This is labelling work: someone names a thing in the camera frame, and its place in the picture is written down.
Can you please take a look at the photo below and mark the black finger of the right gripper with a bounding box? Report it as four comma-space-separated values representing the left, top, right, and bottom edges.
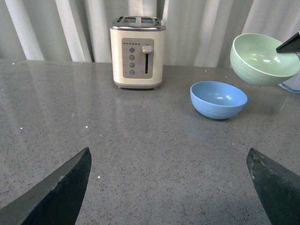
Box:
276, 31, 300, 53

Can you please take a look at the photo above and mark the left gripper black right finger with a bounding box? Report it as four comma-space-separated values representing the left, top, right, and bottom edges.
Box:
246, 148, 300, 225

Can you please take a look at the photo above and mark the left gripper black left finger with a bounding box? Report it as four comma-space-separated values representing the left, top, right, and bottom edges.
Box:
0, 148, 91, 225

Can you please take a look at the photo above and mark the green bowl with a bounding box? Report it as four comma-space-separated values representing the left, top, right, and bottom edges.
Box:
230, 33, 300, 86

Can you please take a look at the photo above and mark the blue bowl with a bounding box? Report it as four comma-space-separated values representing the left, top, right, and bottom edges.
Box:
190, 81, 248, 120

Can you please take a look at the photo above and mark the clear plastic food container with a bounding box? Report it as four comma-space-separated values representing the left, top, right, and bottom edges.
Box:
279, 63, 300, 94

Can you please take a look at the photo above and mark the white curtain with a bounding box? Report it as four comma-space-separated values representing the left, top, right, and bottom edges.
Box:
0, 0, 300, 68

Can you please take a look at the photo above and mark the cream two-slot toaster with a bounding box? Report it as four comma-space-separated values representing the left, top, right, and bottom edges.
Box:
110, 15, 166, 89

